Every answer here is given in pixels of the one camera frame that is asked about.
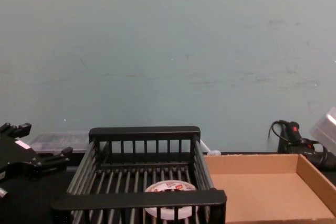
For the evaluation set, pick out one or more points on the black rack with steel bars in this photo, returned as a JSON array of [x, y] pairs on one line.
[[144, 132]]

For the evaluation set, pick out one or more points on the shallow brown cardboard tray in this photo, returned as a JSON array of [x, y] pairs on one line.
[[262, 190]]

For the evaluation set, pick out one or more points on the roll of white tape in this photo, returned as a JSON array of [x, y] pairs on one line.
[[170, 187]]

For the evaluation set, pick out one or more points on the small white plastic piece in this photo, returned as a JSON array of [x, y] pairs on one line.
[[213, 152]]

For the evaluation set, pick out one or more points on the clear plastic case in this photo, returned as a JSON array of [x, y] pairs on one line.
[[60, 140]]

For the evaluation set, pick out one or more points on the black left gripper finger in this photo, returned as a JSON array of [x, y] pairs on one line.
[[52, 159], [22, 129]]

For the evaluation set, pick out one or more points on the plain pale wall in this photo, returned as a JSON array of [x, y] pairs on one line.
[[168, 51]]

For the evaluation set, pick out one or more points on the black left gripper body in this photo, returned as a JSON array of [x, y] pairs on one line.
[[15, 155]]

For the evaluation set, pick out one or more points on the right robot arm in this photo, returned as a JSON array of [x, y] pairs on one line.
[[325, 129]]

